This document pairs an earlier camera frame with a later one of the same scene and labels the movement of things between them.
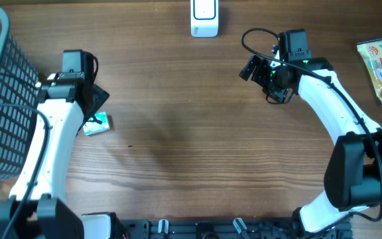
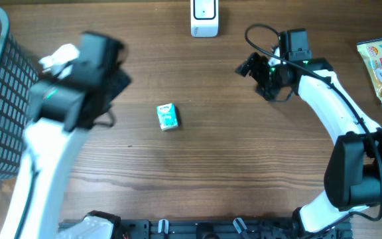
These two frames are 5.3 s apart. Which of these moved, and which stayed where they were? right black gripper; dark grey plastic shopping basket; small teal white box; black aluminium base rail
Moved: small teal white box
Stayed: right black gripper; black aluminium base rail; dark grey plastic shopping basket
